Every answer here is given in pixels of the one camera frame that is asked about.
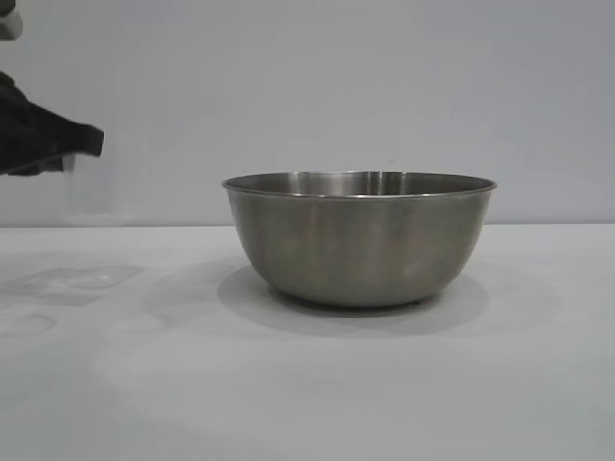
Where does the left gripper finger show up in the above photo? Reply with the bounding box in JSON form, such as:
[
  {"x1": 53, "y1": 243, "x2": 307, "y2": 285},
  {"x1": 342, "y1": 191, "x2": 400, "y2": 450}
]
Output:
[
  {"x1": 0, "y1": 71, "x2": 106, "y2": 167},
  {"x1": 0, "y1": 158, "x2": 66, "y2": 178}
]

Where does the clear plastic measuring cup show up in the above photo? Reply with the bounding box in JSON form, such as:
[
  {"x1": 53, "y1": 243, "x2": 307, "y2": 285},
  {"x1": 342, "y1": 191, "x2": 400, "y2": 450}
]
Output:
[{"x1": 62, "y1": 152, "x2": 121, "y2": 223}]

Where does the stainless steel mixing bowl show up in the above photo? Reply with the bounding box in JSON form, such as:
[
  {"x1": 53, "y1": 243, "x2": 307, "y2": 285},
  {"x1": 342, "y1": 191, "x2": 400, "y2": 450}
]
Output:
[{"x1": 220, "y1": 169, "x2": 498, "y2": 308}]

